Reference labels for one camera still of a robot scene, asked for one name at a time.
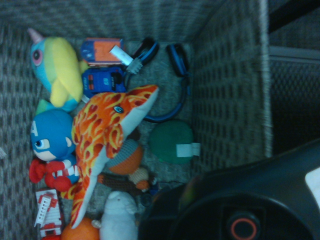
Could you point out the black gamepad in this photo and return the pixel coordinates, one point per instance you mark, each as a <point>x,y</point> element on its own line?
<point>250,190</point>

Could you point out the grey woven basket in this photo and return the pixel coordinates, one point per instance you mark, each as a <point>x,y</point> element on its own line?
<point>225,100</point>

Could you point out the green plush ball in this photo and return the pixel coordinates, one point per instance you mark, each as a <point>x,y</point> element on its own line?
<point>167,142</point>

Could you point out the orange grey knitted ball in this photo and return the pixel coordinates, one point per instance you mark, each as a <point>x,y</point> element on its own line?
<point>128,160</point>

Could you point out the orange flame plush shark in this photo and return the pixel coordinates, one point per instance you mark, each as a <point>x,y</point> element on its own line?
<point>100,125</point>

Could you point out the blue black headphones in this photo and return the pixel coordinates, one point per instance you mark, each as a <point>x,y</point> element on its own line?
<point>181,62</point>

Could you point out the brown knitted doll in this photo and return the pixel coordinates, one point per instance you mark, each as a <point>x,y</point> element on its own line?
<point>130,181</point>

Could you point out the blue toy car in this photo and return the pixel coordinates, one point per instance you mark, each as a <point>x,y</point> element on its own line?
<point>102,81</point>

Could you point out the blue white toy jeep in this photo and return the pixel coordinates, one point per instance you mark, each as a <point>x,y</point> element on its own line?
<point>151,191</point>

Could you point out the white grey plug piece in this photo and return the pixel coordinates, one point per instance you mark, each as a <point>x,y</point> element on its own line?
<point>122,55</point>

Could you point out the orange toy truck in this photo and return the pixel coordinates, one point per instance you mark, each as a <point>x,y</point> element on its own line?
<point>100,52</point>

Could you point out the white plush toy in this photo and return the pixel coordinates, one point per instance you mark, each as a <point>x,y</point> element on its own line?
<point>117,217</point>

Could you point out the yellow blue plush narwhal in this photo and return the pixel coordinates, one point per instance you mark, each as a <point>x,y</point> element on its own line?
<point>62,72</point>

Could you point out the Captain America plush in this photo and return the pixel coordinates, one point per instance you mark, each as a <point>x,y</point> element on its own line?
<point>50,135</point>

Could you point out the red white toy fire truck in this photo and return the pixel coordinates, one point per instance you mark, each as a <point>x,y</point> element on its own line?
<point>48,212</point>

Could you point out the grey floor vent grille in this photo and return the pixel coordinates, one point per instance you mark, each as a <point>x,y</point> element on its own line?
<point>295,55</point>

